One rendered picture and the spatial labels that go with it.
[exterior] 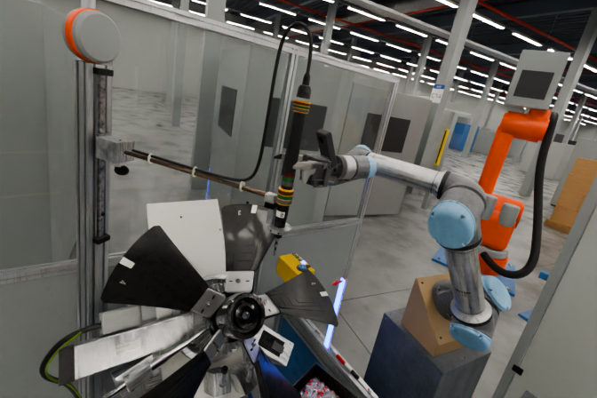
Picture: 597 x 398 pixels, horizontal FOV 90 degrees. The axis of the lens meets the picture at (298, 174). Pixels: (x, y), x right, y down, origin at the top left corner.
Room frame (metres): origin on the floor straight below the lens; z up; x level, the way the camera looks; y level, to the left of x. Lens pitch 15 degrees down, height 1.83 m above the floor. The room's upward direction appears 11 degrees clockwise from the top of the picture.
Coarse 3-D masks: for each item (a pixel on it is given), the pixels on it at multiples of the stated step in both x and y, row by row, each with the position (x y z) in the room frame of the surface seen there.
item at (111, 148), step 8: (96, 136) 0.95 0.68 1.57; (104, 136) 0.97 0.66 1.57; (112, 136) 0.99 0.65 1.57; (96, 144) 0.94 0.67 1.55; (104, 144) 0.93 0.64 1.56; (112, 144) 0.92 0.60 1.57; (120, 144) 0.93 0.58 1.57; (128, 144) 0.96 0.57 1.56; (96, 152) 0.94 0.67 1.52; (104, 152) 0.93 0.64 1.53; (112, 152) 0.92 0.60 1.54; (120, 152) 0.93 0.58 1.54; (112, 160) 0.92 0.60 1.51; (120, 160) 0.93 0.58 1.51; (128, 160) 0.96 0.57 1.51
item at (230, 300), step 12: (228, 300) 0.70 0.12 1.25; (240, 300) 0.71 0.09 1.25; (252, 300) 0.73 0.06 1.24; (216, 312) 0.73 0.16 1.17; (228, 312) 0.67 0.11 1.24; (240, 312) 0.69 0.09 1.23; (252, 312) 0.71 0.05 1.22; (264, 312) 0.72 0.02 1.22; (216, 324) 0.72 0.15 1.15; (228, 324) 0.65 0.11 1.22; (240, 324) 0.67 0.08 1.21; (252, 324) 0.68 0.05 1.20; (228, 336) 0.66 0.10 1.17; (240, 336) 0.65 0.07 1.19; (252, 336) 0.66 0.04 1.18
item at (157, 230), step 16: (144, 240) 0.68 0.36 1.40; (160, 240) 0.69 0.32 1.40; (128, 256) 0.66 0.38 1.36; (144, 256) 0.67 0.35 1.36; (160, 256) 0.68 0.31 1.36; (176, 256) 0.69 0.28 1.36; (112, 272) 0.64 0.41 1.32; (128, 272) 0.65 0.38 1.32; (144, 272) 0.66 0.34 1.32; (160, 272) 0.67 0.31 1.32; (176, 272) 0.68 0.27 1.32; (192, 272) 0.69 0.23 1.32; (112, 288) 0.63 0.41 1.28; (128, 288) 0.64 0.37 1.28; (144, 288) 0.66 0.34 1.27; (160, 288) 0.67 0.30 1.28; (176, 288) 0.68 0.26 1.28; (192, 288) 0.69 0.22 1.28; (128, 304) 0.64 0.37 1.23; (144, 304) 0.66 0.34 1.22; (160, 304) 0.67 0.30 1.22; (176, 304) 0.68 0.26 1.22; (192, 304) 0.69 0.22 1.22
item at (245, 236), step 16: (224, 208) 0.96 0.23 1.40; (240, 208) 0.96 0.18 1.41; (224, 224) 0.92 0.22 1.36; (240, 224) 0.92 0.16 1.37; (256, 224) 0.92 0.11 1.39; (240, 240) 0.88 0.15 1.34; (256, 240) 0.87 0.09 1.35; (272, 240) 0.88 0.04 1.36; (240, 256) 0.84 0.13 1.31; (256, 256) 0.83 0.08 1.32
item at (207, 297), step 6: (204, 294) 0.70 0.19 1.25; (210, 294) 0.70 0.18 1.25; (216, 294) 0.71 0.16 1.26; (222, 294) 0.71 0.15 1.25; (198, 300) 0.70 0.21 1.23; (204, 300) 0.70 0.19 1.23; (210, 300) 0.71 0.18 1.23; (216, 300) 0.71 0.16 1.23; (222, 300) 0.71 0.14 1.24; (198, 306) 0.70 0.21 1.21; (204, 306) 0.70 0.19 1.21; (210, 306) 0.71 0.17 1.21; (216, 306) 0.71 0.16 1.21; (198, 312) 0.70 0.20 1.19; (204, 312) 0.71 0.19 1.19; (210, 312) 0.71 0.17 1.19
